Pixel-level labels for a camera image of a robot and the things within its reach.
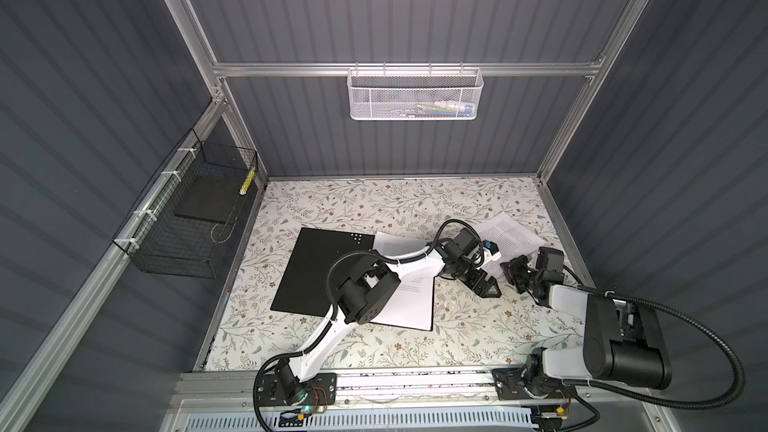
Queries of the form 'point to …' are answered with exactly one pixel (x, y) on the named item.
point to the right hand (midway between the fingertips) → (505, 264)
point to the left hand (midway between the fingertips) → (492, 289)
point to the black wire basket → (185, 219)
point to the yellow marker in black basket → (248, 181)
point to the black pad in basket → (212, 198)
